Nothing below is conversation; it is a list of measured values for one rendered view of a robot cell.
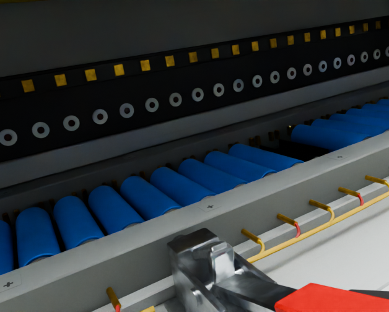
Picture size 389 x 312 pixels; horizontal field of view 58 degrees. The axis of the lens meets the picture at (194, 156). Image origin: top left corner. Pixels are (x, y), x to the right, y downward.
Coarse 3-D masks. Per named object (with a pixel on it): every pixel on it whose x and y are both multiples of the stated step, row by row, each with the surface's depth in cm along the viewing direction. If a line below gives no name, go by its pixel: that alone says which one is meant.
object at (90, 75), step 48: (192, 48) 28; (240, 48) 30; (288, 48) 33; (336, 48) 36; (384, 48) 39; (0, 96) 22; (48, 96) 24; (96, 96) 25; (144, 96) 27; (240, 96) 31; (0, 144) 23; (48, 144) 24
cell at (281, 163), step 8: (240, 144) 26; (232, 152) 25; (240, 152) 25; (248, 152) 24; (256, 152) 23; (264, 152) 23; (272, 152) 23; (248, 160) 24; (256, 160) 23; (264, 160) 22; (272, 160) 22; (280, 160) 21; (288, 160) 21; (296, 160) 21; (272, 168) 22; (280, 168) 21
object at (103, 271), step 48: (384, 144) 20; (240, 192) 17; (288, 192) 17; (336, 192) 18; (96, 240) 14; (144, 240) 14; (240, 240) 16; (0, 288) 12; (48, 288) 12; (96, 288) 13
